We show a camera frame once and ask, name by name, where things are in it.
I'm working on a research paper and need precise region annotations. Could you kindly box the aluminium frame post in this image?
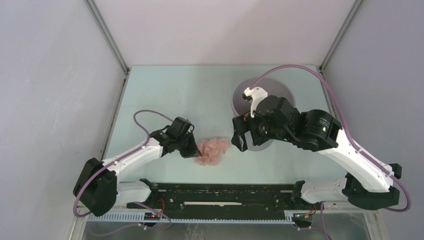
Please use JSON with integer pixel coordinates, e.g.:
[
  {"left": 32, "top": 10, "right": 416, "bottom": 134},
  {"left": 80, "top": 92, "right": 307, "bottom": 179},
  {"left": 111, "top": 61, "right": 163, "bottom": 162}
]
[
  {"left": 319, "top": 0, "right": 366, "bottom": 73},
  {"left": 84, "top": 0, "right": 130, "bottom": 75}
]

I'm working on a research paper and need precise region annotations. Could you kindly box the grey round trash bin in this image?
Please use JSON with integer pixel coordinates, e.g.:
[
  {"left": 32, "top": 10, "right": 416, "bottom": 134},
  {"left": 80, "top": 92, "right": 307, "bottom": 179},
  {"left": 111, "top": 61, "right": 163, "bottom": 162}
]
[{"left": 230, "top": 77, "right": 296, "bottom": 152}]

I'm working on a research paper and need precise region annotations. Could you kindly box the right aluminium frame post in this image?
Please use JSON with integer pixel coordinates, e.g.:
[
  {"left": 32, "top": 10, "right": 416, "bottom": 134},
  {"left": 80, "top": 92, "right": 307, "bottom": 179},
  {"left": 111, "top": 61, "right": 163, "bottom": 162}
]
[{"left": 319, "top": 0, "right": 366, "bottom": 73}]

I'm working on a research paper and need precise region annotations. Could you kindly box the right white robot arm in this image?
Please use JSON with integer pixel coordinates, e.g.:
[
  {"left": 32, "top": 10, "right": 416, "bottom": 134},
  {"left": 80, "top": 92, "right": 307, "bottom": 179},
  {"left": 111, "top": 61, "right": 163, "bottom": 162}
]
[{"left": 231, "top": 95, "right": 402, "bottom": 211}]

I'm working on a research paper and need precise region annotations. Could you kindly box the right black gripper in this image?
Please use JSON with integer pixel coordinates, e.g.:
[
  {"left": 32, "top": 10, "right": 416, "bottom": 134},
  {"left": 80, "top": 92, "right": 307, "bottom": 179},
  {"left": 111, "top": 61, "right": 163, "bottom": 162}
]
[{"left": 231, "top": 110, "right": 292, "bottom": 151}]

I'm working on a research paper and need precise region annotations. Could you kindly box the left aluminium frame post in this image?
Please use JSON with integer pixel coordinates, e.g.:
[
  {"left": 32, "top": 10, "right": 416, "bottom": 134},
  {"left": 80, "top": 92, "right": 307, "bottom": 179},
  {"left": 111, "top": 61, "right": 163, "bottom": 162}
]
[{"left": 84, "top": 0, "right": 130, "bottom": 75}]

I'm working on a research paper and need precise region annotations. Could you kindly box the pink plastic trash bag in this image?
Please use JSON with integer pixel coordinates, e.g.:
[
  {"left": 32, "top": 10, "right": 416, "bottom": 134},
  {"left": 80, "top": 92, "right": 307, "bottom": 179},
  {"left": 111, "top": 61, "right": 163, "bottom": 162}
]
[{"left": 194, "top": 138, "right": 231, "bottom": 166}]

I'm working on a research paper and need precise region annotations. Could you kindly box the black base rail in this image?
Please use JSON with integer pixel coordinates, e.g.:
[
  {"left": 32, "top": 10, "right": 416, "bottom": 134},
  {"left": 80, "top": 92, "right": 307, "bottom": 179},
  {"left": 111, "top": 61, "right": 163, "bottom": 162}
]
[{"left": 143, "top": 183, "right": 320, "bottom": 220}]

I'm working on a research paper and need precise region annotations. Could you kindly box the small circuit board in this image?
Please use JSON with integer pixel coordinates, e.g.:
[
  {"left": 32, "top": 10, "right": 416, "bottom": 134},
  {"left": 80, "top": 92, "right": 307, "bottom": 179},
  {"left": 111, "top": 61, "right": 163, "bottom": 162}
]
[{"left": 143, "top": 212, "right": 161, "bottom": 221}]

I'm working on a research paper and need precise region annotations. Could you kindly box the white toothed cable tray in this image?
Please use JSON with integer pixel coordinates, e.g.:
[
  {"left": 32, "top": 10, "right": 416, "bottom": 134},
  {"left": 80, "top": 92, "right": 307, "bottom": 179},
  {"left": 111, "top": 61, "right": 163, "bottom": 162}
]
[{"left": 87, "top": 211, "right": 294, "bottom": 224}]

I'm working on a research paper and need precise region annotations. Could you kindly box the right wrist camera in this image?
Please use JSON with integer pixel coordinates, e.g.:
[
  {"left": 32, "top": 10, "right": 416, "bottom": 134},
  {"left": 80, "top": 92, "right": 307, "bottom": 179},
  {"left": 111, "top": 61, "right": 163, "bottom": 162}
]
[{"left": 242, "top": 87, "right": 268, "bottom": 118}]

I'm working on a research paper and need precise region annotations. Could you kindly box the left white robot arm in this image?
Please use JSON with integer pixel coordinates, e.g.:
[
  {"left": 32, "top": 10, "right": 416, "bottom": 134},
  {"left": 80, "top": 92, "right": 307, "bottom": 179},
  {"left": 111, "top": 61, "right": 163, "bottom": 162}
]
[{"left": 73, "top": 117, "right": 201, "bottom": 218}]

